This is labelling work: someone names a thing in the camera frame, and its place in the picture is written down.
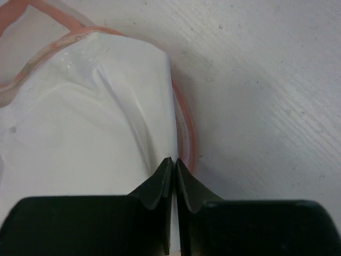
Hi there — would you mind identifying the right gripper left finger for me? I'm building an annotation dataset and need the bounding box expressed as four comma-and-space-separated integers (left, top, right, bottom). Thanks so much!
1, 158, 173, 255

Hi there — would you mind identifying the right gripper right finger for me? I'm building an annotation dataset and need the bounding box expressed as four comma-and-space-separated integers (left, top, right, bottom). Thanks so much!
175, 160, 340, 255

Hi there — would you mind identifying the white pale green bra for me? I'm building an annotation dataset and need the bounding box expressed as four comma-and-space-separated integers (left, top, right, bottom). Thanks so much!
1, 32, 180, 252

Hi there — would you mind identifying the floral peach laundry bag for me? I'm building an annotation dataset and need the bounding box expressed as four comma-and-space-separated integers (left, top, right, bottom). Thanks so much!
1, 1, 197, 173

